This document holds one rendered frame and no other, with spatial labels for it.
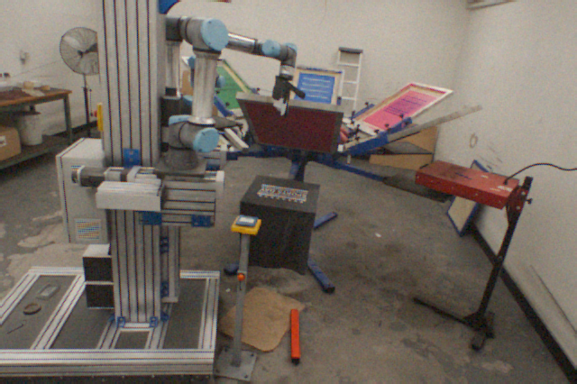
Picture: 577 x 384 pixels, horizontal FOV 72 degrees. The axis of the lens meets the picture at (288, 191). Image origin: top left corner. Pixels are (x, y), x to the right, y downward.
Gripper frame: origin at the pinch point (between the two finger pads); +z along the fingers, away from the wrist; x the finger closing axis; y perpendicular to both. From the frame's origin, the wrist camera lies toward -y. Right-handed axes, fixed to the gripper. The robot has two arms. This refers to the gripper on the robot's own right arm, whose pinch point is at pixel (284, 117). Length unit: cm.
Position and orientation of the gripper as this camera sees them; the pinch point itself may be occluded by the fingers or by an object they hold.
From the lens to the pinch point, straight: 200.2
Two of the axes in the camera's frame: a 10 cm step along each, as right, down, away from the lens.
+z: -1.4, 9.9, 0.8
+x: -0.9, 0.7, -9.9
